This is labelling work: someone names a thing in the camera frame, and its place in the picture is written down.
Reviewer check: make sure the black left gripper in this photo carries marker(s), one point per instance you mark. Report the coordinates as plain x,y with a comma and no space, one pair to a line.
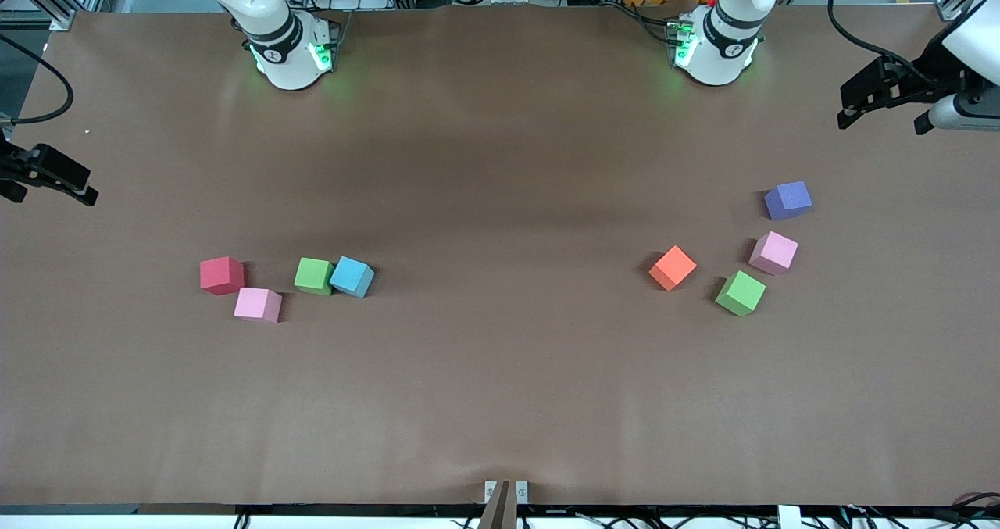
926,73

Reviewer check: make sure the metal bracket with brown post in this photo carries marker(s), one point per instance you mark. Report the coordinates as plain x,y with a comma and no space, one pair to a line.
506,505

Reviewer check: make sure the small white box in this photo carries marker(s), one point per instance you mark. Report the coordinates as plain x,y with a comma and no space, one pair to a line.
789,517

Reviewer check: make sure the orange foam cube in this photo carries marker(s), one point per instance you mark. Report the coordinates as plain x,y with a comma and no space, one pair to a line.
672,268

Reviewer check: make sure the pink foam cube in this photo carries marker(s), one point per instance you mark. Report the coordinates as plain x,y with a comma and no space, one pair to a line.
256,304
773,252

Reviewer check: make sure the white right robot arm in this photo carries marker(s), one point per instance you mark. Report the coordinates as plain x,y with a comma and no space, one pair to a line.
281,52

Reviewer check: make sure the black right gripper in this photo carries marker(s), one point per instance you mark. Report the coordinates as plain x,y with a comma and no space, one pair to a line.
16,168

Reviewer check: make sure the blue foam cube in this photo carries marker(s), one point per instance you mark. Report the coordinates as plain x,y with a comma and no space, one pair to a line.
351,277

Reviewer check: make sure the green foam cube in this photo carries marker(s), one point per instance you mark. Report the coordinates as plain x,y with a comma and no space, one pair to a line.
740,293
313,277

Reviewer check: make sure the red foam cube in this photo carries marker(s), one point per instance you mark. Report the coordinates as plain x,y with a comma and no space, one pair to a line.
221,277

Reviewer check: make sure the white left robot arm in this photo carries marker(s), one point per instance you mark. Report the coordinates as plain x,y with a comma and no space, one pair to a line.
719,52

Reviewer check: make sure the purple foam cube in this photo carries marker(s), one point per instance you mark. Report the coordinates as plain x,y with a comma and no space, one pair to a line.
787,200

